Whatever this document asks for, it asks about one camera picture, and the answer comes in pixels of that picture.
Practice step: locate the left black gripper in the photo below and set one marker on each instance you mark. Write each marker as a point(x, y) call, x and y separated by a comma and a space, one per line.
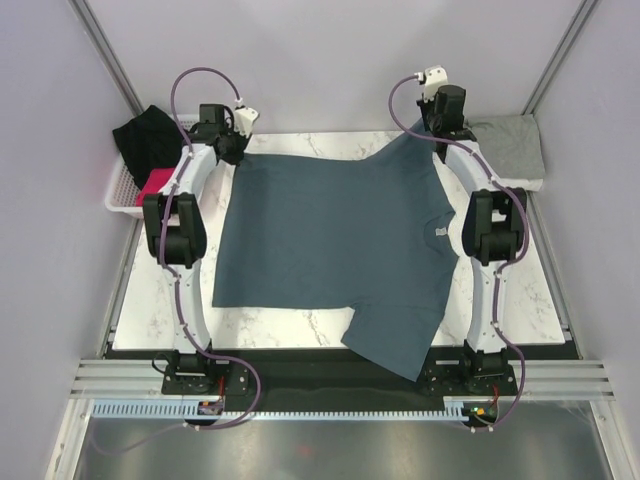
point(243, 142)

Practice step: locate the blue grey t shirt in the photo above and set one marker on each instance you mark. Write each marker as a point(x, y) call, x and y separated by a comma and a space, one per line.
point(370, 235)

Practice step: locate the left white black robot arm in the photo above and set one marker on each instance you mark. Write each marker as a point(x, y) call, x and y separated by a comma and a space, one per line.
point(177, 239)

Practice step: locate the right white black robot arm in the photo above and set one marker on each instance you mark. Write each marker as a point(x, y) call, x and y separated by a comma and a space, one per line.
point(495, 232)

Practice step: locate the pink red t shirt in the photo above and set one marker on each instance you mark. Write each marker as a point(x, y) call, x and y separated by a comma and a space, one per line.
point(156, 181)

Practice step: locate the black t shirt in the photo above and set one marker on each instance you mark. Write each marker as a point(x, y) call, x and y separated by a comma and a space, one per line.
point(147, 142)

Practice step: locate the white plastic basket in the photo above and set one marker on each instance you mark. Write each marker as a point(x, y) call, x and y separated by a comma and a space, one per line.
point(125, 192)

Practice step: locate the folded grey t shirt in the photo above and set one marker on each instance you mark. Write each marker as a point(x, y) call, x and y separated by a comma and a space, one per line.
point(511, 145)

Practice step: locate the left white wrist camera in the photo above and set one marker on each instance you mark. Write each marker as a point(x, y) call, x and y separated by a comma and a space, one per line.
point(244, 120)

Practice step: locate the left corner aluminium post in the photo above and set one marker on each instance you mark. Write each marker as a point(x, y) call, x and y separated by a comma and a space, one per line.
point(101, 43)

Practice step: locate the corner aluminium post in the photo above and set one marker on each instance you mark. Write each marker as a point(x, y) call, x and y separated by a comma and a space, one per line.
point(571, 35)
point(101, 43)

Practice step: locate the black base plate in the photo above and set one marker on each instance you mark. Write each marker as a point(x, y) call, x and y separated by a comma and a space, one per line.
point(337, 378)

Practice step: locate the white slotted cable duct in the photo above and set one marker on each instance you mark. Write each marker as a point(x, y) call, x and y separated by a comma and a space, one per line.
point(452, 409)

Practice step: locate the right corner aluminium post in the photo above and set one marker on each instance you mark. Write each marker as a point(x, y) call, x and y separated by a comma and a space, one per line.
point(571, 35)

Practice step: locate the aluminium rail frame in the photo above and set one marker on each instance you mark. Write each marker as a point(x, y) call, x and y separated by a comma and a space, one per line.
point(544, 380)

